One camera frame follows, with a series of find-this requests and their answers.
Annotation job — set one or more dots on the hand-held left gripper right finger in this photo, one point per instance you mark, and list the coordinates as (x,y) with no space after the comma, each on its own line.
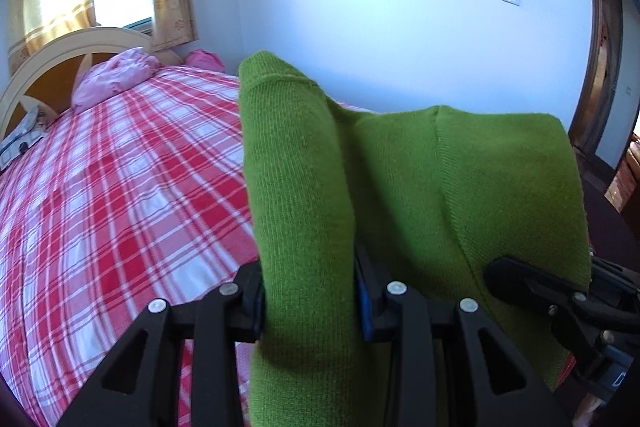
(365,312)

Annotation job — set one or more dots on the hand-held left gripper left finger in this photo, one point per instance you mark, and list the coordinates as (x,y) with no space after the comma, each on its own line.
(256,307)

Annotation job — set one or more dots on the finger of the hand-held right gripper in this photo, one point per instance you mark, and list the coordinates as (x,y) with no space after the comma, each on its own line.
(520,277)

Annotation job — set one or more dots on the green orange white striped sweater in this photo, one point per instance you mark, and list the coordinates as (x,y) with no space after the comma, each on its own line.
(400,187)

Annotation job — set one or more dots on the wooden furniture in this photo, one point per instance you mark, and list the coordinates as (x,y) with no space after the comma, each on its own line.
(627,177)

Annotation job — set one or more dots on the red checked bed sheet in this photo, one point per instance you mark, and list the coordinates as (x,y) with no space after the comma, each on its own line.
(125,187)

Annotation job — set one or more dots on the small pink cloth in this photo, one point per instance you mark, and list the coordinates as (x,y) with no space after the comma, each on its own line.
(205,59)

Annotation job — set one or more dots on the pink crumpled blanket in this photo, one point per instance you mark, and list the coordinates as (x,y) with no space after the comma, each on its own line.
(117,74)

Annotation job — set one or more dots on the white printed pillow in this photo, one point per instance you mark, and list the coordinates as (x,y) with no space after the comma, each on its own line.
(22,134)

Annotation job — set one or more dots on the cream wooden headboard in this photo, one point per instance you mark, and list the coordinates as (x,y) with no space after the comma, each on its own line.
(65,52)

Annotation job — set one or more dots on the brown wooden door frame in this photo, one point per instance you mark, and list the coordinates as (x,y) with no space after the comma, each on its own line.
(597,57)

